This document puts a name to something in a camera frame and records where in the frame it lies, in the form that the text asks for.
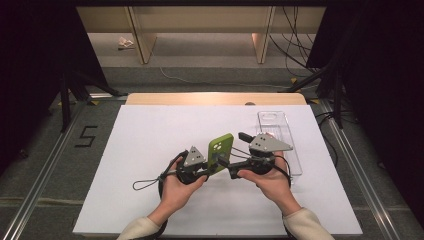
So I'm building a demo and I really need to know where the black wrist strap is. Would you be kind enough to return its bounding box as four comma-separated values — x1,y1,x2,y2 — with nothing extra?
132,149,190,192

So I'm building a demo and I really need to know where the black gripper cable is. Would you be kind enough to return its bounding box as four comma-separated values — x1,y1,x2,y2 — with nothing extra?
272,154,292,181

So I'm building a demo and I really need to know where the bundle of black cables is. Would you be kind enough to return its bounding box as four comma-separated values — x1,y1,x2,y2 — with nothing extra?
269,5,319,78

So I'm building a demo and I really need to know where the beige wooden bench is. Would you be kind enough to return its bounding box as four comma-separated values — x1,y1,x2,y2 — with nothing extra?
75,5,327,65

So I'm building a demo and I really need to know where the green phone case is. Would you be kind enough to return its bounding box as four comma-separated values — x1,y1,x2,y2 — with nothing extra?
207,133,235,175

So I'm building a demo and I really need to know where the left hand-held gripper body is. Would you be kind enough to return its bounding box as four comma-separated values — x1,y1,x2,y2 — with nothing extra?
175,145,210,185

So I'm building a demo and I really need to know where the black metal stand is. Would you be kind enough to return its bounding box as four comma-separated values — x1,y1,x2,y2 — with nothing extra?
59,70,129,134
285,64,345,130

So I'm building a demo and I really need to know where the black curtain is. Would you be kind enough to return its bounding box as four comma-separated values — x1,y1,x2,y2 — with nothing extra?
305,0,424,231
0,0,111,174

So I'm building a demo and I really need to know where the person's left hand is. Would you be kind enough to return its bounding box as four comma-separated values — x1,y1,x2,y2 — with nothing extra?
159,156,208,219

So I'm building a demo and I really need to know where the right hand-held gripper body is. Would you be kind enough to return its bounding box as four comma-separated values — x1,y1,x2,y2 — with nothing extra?
244,133,294,176

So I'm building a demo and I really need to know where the metal floor rail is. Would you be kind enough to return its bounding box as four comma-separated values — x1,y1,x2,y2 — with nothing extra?
0,101,88,240
318,99,403,240

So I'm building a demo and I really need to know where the clear plastic tray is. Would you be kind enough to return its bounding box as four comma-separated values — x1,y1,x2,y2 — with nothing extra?
257,110,304,178

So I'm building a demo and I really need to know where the crumpled white paper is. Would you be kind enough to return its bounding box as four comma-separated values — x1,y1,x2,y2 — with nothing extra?
117,36,135,51

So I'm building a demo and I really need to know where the person's right hand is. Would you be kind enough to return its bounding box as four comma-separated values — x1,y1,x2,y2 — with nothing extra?
237,151,295,215

